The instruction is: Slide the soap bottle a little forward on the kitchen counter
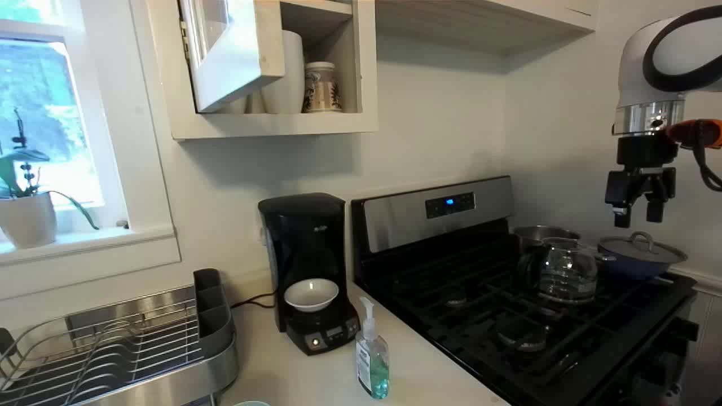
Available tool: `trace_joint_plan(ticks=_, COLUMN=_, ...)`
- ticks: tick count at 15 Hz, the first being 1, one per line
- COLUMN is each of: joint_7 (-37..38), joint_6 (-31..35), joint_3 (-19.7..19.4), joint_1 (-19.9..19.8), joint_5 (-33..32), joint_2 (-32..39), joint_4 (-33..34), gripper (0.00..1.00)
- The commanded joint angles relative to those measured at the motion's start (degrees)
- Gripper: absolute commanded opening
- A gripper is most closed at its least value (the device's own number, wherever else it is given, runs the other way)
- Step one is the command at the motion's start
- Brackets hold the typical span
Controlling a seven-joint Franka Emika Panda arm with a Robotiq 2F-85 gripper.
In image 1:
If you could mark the white bowl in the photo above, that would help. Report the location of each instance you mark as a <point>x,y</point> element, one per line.
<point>313,294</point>

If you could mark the white wall cabinet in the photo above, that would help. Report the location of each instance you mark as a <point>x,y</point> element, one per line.
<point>212,59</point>

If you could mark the black coffee maker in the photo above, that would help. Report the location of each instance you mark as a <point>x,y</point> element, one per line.
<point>305,242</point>

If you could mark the patterned jar in cabinet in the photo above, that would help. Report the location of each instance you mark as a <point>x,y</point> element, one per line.
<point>321,90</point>

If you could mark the black gas stove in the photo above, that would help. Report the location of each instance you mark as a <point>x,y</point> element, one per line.
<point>451,268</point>

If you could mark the white potted plant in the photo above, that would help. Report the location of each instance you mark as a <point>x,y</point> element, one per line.
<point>29,215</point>

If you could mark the glass coffee carafe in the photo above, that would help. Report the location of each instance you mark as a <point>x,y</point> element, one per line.
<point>570,272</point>

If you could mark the stainless steel saucepan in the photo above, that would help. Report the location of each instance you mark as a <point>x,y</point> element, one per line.
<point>534,237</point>

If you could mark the clear soap pump bottle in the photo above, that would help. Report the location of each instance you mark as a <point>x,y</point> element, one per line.
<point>373,357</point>

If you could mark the blue pan with lid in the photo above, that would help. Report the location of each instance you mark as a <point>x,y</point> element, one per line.
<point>640,257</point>

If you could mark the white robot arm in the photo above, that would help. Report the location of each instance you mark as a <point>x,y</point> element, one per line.
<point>659,67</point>

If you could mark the white pitcher in cabinet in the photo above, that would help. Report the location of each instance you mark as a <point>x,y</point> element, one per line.
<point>286,95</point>

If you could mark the metal dish rack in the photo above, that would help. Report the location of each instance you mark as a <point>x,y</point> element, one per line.
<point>173,349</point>

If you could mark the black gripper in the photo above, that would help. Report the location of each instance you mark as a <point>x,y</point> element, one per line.
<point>646,170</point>

